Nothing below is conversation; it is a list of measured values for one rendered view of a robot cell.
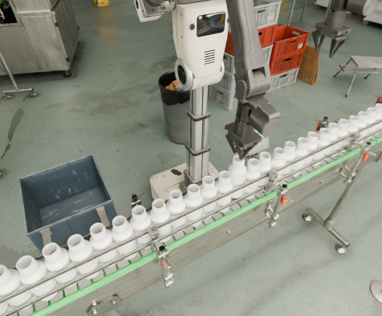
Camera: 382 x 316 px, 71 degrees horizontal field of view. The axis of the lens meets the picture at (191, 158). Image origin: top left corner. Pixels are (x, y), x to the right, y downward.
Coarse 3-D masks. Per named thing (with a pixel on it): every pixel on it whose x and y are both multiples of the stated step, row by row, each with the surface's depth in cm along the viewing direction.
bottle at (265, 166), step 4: (264, 152) 93; (268, 152) 92; (260, 156) 92; (264, 156) 94; (268, 156) 93; (260, 160) 92; (264, 160) 91; (268, 160) 91; (260, 164) 93; (264, 164) 92; (268, 164) 93; (260, 168) 93; (264, 168) 92; (268, 168) 93; (264, 172) 93; (260, 176) 95; (260, 180) 96; (264, 180) 96; (260, 184) 97; (264, 184) 98
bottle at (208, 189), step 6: (204, 180) 84; (210, 180) 85; (204, 186) 83; (210, 186) 83; (204, 192) 84; (210, 192) 84; (216, 192) 85; (204, 198) 85; (210, 198) 85; (210, 204) 87; (204, 210) 89; (210, 210) 89; (210, 216) 91
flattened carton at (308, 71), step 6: (306, 48) 351; (312, 48) 343; (306, 54) 356; (312, 54) 348; (318, 54) 340; (306, 60) 362; (312, 60) 353; (318, 60) 346; (300, 66) 377; (306, 66) 367; (312, 66) 358; (300, 72) 381; (306, 72) 372; (312, 72) 363; (300, 78) 387; (306, 78) 377; (312, 78) 367; (312, 84) 373
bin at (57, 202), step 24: (72, 168) 123; (96, 168) 122; (24, 192) 111; (48, 192) 124; (72, 192) 131; (96, 192) 135; (24, 216) 98; (48, 216) 124; (72, 216) 99; (96, 216) 106; (48, 240) 93
